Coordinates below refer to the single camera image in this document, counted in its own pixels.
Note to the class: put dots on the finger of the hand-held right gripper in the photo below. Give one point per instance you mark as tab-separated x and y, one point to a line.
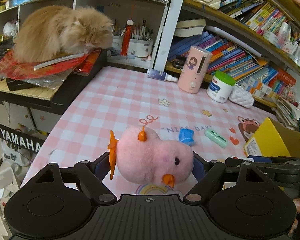
262	159

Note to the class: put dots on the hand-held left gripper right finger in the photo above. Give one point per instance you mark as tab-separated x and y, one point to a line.
198	167

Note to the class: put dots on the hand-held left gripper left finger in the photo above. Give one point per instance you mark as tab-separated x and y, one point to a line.
101	167

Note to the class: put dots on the yellow cardboard box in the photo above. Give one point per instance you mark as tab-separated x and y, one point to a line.
272	137

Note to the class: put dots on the pink plush chick toy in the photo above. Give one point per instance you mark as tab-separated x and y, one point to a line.
150	155

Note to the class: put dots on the person's right hand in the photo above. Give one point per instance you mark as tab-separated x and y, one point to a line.
299	205

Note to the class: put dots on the small blue plastic item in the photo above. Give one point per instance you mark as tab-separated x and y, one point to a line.
187	136

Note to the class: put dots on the mint green correction tape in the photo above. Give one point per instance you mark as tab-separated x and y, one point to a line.
215	138

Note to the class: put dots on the pile of magazines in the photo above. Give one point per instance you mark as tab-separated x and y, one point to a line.
287	112

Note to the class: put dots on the white quilted pouch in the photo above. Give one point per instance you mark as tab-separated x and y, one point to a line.
241	97

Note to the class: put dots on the pink checked tablecloth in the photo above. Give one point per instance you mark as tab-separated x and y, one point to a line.
102	100

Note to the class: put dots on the white jar green lid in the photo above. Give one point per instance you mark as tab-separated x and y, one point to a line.
218	90

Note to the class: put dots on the black electric keyboard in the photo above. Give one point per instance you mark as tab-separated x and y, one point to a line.
75	87

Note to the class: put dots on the black keyboard stand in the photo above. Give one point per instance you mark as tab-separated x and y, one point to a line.
17	140

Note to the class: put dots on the pink humidifier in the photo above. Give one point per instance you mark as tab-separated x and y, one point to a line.
192	72

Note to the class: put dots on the white plastic basket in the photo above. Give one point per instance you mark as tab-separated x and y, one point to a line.
2	187

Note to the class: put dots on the silver foil sheet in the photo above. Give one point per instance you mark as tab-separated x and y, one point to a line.
45	81

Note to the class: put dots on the small black box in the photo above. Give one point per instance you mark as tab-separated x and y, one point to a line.
179	61

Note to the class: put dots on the row of colourful books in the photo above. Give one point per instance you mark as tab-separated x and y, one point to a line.
227	55
262	15

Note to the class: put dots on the white rolled tube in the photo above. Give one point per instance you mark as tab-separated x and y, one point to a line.
57	62

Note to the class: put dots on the red paper pile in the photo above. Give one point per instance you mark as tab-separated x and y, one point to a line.
20	67

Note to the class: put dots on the red tassel ornament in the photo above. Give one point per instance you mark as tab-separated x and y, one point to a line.
126	37

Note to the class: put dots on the thick dark-covered book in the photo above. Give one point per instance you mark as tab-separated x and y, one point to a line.
188	32
191	23

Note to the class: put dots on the yellow-edged wooden bookshelf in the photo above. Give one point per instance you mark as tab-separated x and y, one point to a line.
240	25

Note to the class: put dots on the bunch of pens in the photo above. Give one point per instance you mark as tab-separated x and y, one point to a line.
140	31

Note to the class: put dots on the orange fluffy cat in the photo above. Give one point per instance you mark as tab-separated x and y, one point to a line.
55	32

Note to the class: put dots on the white shelf unit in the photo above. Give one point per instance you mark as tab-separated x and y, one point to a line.
171	25

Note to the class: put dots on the white plastic bag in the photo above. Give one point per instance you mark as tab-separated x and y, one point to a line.
10	28

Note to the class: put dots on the blue flat box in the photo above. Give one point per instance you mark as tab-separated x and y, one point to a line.
20	0

